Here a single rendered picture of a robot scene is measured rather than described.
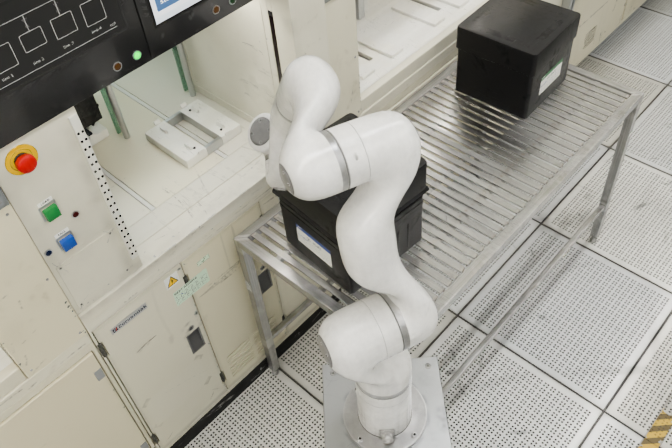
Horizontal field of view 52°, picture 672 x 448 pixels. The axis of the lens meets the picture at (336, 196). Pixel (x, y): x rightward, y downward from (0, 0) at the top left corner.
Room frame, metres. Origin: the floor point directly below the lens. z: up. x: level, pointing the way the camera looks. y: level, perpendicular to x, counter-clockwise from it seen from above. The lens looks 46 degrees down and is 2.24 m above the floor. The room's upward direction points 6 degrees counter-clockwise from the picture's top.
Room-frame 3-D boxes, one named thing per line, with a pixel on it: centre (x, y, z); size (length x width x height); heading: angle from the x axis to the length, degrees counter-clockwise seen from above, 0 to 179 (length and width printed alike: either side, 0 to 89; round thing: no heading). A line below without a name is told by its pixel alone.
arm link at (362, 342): (0.72, -0.03, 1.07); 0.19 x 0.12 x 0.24; 111
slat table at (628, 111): (1.53, -0.37, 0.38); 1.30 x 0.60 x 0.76; 133
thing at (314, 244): (1.26, -0.04, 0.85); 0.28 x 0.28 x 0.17; 38
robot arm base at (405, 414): (0.73, -0.06, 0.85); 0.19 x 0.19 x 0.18
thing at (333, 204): (1.26, -0.04, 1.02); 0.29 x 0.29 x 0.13; 38
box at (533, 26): (1.88, -0.63, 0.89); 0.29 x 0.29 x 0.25; 45
